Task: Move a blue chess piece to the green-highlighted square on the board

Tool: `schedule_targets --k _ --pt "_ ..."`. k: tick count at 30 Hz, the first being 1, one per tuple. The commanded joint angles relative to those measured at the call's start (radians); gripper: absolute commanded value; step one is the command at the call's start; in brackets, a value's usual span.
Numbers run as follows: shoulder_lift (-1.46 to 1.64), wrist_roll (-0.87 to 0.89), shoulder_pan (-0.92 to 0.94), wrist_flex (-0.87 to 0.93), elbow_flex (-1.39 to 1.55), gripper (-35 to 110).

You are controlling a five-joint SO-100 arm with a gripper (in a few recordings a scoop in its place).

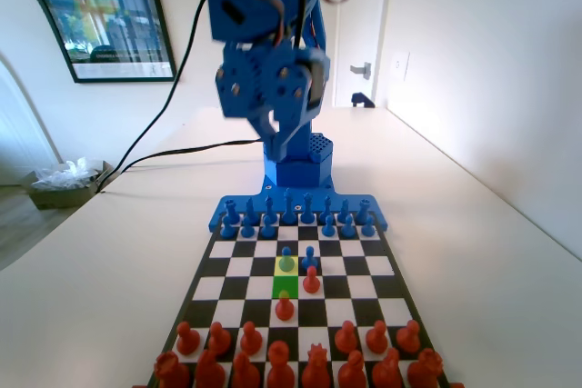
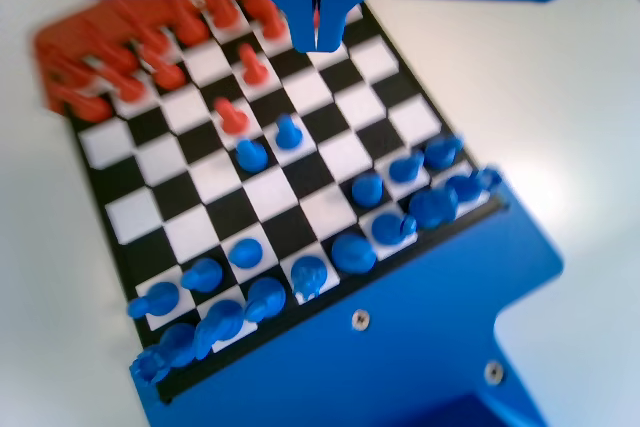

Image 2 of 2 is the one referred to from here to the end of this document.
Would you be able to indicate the blue pawn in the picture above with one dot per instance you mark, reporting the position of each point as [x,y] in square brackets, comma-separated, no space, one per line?
[442,149]
[287,133]
[367,189]
[202,274]
[245,252]
[250,156]
[150,299]
[405,167]

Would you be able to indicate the red pawn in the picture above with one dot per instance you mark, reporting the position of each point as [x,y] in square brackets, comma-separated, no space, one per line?
[167,72]
[130,88]
[252,68]
[90,107]
[272,24]
[231,118]

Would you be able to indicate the red king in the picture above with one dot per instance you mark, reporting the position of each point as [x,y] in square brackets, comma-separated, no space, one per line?
[222,12]

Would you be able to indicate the red queen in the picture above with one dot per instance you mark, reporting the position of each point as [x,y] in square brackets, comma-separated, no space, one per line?
[192,28]

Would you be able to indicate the red knight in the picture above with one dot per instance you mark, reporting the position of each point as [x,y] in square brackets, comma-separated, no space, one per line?
[117,56]

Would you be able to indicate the black and white chessboard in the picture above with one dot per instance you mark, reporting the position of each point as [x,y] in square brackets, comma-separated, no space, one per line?
[320,182]

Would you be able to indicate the red rook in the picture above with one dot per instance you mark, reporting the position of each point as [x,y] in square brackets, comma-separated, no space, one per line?
[72,74]

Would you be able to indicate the blue rook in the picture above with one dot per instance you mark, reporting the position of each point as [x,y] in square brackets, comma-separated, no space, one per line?
[172,344]
[467,187]

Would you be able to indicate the blue knight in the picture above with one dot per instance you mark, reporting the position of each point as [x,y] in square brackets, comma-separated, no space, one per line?
[220,324]
[432,207]

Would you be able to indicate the blue bishop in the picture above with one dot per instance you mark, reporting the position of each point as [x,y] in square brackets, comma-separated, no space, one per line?
[265,297]
[390,228]

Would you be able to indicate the blue king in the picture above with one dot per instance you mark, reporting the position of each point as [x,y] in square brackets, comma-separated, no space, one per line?
[352,253]

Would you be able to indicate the blue queen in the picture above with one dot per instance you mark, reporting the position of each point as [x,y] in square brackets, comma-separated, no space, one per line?
[309,274]

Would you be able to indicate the blue arm base plate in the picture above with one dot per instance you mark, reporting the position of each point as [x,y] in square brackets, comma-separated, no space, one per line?
[400,327]

